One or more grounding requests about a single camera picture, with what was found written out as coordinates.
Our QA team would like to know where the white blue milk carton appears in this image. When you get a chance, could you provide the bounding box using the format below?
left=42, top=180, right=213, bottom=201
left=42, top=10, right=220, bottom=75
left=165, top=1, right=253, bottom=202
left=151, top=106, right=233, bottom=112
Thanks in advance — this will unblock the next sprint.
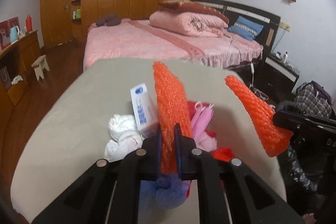
left=130, top=83, right=159, bottom=138

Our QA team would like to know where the white lotion bottle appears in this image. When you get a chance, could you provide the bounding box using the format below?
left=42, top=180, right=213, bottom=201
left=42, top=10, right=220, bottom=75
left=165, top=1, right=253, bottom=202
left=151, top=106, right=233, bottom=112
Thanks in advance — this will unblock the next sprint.
left=281, top=51, right=288, bottom=63

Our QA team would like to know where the pink sheeted bed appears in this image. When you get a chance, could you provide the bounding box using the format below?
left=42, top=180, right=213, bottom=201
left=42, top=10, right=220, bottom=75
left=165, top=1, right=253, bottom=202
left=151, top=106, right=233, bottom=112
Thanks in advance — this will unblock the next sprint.
left=83, top=19, right=264, bottom=69

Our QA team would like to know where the beige table cloth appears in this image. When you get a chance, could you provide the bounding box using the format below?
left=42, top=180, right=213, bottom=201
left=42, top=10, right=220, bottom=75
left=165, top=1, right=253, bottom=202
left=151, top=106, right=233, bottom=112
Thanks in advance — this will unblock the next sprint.
left=10, top=58, right=286, bottom=222

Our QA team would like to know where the blue mesh net ball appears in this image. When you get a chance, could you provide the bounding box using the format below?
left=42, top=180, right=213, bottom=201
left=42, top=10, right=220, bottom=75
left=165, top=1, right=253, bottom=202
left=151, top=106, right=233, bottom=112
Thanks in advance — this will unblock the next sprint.
left=139, top=173, right=191, bottom=210

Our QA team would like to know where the light blue electric kettle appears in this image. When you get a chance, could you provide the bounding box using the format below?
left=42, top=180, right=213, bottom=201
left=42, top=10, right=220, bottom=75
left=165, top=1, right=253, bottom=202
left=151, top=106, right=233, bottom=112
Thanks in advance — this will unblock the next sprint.
left=10, top=26, right=20, bottom=43

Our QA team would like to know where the white plastic bag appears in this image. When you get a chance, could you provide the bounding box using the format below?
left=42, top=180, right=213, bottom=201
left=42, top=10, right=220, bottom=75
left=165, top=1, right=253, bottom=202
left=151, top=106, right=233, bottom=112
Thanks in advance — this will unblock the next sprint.
left=108, top=114, right=138, bottom=141

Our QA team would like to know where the red gift box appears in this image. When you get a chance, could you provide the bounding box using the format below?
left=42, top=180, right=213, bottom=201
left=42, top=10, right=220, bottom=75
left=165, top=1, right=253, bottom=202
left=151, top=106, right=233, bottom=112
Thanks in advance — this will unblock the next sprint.
left=0, top=16, right=20, bottom=51

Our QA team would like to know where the black white nightstand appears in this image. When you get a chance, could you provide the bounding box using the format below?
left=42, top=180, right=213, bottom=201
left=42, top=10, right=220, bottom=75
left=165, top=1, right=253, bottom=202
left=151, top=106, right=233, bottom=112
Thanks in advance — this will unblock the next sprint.
left=254, top=54, right=299, bottom=103

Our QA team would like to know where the black bed headboard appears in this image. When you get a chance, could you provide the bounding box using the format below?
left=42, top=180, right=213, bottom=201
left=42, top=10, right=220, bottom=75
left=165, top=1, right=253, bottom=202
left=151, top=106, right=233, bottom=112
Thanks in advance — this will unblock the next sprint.
left=190, top=0, right=281, bottom=62

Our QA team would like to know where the plaid cloth bundle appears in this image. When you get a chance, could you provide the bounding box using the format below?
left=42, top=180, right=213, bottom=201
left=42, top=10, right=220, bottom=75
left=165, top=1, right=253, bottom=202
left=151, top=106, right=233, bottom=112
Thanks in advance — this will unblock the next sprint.
left=294, top=81, right=332, bottom=119

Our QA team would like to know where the red patterned blanket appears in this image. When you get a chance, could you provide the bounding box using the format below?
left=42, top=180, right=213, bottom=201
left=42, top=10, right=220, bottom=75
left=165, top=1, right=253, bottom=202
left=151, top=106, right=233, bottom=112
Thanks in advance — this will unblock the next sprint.
left=158, top=0, right=230, bottom=24

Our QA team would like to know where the red cloth rag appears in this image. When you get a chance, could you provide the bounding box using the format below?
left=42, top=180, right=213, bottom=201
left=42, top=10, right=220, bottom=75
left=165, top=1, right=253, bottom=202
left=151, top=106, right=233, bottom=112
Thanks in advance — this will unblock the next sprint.
left=187, top=101, right=235, bottom=162

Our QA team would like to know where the folded pink quilt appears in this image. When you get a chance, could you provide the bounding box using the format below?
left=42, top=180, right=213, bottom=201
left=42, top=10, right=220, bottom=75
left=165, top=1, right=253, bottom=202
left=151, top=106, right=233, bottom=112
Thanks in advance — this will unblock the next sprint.
left=149, top=11, right=228, bottom=38

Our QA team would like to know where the wall power socket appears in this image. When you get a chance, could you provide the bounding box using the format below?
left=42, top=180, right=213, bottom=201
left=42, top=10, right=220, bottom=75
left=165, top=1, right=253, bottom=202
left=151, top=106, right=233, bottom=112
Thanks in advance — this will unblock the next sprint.
left=279, top=22, right=291, bottom=32

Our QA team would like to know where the small white wooden stool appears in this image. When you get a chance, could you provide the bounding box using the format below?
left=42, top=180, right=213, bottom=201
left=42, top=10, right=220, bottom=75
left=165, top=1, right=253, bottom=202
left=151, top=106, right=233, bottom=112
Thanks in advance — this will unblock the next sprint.
left=31, top=55, right=50, bottom=81

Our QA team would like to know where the red thermos bottle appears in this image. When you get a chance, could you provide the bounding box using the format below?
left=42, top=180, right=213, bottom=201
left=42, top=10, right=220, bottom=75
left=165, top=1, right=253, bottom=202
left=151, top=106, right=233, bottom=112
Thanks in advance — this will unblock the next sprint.
left=26, top=15, right=33, bottom=32

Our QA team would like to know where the white cable with controller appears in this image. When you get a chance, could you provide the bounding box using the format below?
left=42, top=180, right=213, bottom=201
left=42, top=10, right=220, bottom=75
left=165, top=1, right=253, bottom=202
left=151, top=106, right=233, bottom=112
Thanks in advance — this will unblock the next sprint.
left=230, top=35, right=269, bottom=102

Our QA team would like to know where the white cloth on shelf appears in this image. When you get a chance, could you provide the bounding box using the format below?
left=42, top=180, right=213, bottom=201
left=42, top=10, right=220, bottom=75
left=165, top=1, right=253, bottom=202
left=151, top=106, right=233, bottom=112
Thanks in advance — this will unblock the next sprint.
left=11, top=75, right=23, bottom=85

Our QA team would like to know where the wooden sideboard cabinet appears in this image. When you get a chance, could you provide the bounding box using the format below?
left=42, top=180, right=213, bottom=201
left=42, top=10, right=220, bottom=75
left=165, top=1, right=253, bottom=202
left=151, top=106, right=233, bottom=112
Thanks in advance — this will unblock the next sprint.
left=1, top=31, right=41, bottom=132

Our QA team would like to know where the blue pillow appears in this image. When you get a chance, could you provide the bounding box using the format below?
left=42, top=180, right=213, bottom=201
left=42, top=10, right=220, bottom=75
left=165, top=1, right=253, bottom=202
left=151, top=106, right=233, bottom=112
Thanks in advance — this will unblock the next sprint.
left=227, top=16, right=264, bottom=41

